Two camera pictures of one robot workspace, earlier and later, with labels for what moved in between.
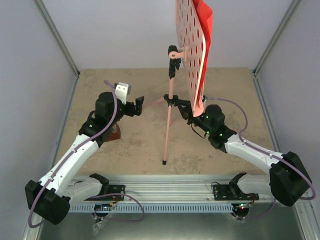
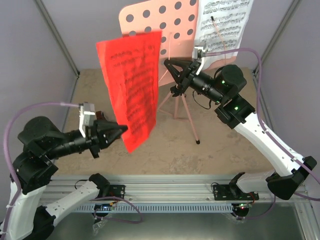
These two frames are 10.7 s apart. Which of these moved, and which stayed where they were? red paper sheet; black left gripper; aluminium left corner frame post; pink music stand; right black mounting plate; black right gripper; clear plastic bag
Moved: black left gripper; pink music stand; black right gripper; red paper sheet
Stayed: aluminium left corner frame post; clear plastic bag; right black mounting plate
